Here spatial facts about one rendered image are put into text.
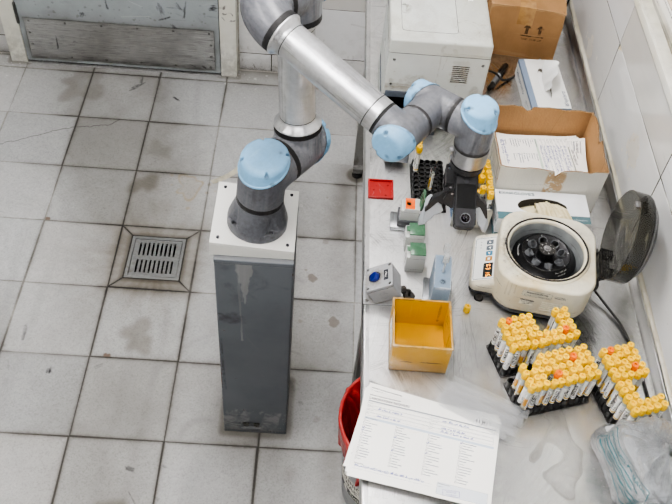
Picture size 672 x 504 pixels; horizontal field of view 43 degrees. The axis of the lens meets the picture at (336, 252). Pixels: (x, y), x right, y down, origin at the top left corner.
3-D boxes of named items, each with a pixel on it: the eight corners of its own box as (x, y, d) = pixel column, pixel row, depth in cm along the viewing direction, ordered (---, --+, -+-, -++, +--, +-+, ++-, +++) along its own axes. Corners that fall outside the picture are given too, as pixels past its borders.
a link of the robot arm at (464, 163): (490, 160, 175) (450, 155, 175) (485, 176, 179) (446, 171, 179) (489, 135, 180) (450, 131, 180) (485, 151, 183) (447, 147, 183)
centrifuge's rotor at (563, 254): (510, 237, 216) (517, 217, 210) (572, 248, 215) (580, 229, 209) (507, 284, 206) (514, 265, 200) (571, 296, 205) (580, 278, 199)
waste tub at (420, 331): (387, 322, 203) (392, 296, 195) (444, 326, 203) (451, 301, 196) (387, 370, 194) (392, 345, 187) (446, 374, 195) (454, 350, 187)
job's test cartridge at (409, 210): (398, 213, 224) (401, 197, 219) (416, 215, 224) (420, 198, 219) (398, 225, 221) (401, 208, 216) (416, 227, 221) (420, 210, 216)
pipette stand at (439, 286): (423, 279, 212) (429, 253, 204) (451, 283, 212) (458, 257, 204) (420, 311, 206) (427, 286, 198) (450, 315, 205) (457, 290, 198)
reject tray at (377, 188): (367, 180, 233) (368, 178, 232) (392, 181, 233) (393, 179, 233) (367, 198, 229) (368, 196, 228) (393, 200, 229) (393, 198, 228)
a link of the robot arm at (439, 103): (395, 93, 171) (442, 118, 168) (425, 69, 178) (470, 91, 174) (390, 124, 177) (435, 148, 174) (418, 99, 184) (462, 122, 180)
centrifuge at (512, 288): (473, 232, 223) (482, 200, 214) (587, 253, 221) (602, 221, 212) (465, 305, 208) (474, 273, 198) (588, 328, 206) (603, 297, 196)
